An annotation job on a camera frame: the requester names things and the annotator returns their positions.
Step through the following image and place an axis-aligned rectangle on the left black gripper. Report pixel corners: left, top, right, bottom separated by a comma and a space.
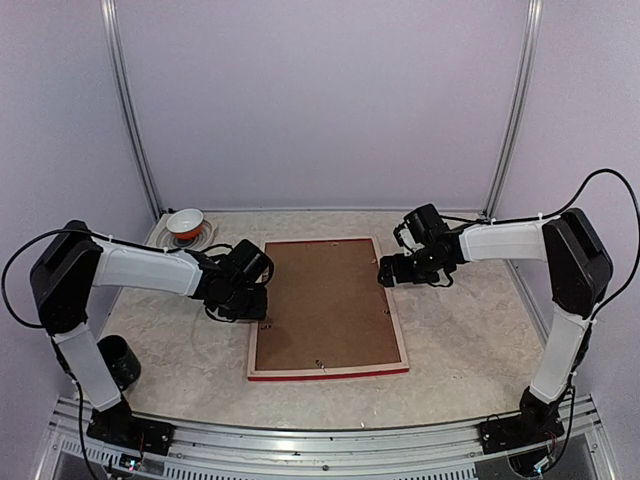
218, 284, 268, 321

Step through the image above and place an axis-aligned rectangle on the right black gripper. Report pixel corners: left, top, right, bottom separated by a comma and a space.
379, 245, 448, 286

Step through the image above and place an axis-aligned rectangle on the brown cardboard backing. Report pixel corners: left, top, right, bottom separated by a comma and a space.
254, 238, 403, 374

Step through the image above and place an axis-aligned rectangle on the wooden red picture frame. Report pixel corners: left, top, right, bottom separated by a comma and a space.
247, 234, 412, 384

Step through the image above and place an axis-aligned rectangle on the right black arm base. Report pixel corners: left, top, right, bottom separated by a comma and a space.
477, 387, 566, 455

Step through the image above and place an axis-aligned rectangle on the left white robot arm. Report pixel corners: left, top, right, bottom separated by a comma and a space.
30, 220, 275, 445

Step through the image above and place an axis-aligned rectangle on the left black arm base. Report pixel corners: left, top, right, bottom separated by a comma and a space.
87, 397, 175, 456

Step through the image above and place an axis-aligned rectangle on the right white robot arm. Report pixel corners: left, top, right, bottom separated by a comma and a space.
378, 204, 613, 404

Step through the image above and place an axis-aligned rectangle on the orange white bowl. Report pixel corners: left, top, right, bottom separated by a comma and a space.
166, 208, 204, 240

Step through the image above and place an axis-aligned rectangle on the grey round plate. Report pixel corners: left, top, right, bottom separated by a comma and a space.
152, 220, 217, 251

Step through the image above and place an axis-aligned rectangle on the black cylindrical cup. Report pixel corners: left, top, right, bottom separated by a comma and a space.
98, 335, 142, 391

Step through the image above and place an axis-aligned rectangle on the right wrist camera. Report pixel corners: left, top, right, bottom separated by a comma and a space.
393, 204, 449, 252

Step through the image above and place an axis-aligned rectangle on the right aluminium post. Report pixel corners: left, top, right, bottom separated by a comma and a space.
482, 0, 543, 218

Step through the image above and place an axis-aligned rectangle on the aluminium post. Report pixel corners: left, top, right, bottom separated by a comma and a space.
100, 0, 164, 220
482, 0, 543, 218

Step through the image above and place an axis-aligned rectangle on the aluminium front rail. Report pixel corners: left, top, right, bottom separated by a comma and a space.
32, 394, 616, 480

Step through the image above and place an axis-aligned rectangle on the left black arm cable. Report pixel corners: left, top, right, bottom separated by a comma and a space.
1, 227, 71, 329

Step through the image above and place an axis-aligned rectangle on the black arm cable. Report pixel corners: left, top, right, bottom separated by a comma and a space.
439, 168, 640, 316
1, 227, 71, 329

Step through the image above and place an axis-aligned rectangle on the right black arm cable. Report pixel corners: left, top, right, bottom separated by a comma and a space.
439, 168, 640, 316

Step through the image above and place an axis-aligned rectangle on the left aluminium post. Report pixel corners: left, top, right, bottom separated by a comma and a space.
100, 0, 164, 220

